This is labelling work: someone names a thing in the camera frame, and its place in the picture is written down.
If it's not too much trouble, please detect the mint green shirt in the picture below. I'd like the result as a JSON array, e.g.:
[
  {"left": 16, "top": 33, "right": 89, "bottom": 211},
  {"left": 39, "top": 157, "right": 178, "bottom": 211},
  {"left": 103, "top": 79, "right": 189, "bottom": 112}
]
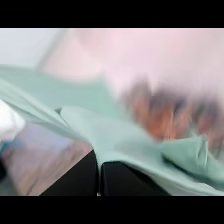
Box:
[{"left": 0, "top": 64, "right": 224, "bottom": 197}]

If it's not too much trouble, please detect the white garment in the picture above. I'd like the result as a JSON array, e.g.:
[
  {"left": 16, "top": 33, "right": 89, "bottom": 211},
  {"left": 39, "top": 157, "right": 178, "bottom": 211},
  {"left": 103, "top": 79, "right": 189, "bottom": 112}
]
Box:
[{"left": 0, "top": 99, "right": 27, "bottom": 153}]

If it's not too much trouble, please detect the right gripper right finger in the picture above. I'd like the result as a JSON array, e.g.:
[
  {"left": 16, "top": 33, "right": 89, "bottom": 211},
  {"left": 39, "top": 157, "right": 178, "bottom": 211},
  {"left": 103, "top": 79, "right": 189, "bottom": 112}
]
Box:
[{"left": 100, "top": 161, "right": 172, "bottom": 197}]

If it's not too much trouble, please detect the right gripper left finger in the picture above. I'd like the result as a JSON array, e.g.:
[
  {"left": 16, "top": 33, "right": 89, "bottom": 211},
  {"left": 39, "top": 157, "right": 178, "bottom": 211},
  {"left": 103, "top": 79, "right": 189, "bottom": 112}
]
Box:
[{"left": 39, "top": 149, "right": 100, "bottom": 197}]

